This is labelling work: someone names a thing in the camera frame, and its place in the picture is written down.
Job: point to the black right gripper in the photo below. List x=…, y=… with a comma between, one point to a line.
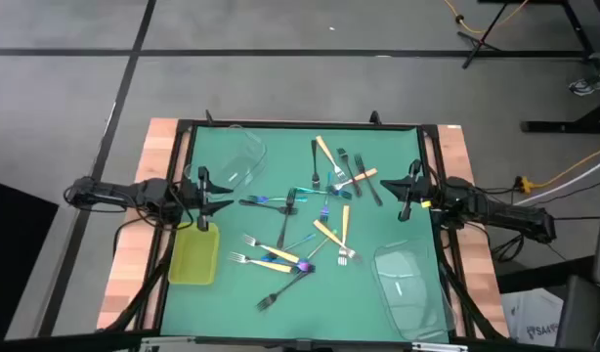
x=424, y=191

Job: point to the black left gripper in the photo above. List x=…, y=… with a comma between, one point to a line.
x=190, y=196

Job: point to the yellow plastic bin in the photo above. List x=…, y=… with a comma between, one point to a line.
x=192, y=254

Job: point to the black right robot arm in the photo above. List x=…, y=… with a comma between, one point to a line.
x=500, y=215

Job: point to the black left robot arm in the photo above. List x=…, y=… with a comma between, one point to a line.
x=109, y=193

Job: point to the black clamp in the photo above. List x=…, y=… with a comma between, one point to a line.
x=209, y=117
x=374, y=117

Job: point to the long dark spoon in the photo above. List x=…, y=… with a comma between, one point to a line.
x=280, y=292

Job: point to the green table mat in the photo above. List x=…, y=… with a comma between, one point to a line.
x=231, y=318

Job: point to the black tripod stand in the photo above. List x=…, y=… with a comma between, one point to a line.
x=481, y=42

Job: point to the white cardboard box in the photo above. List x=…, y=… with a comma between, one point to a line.
x=529, y=318

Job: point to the black panel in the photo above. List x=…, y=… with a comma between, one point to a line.
x=16, y=254

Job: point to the person's shoe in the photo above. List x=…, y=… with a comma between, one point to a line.
x=586, y=87

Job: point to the black table frame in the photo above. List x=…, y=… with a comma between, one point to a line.
x=310, y=125

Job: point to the black desk frame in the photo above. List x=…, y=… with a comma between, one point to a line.
x=549, y=127

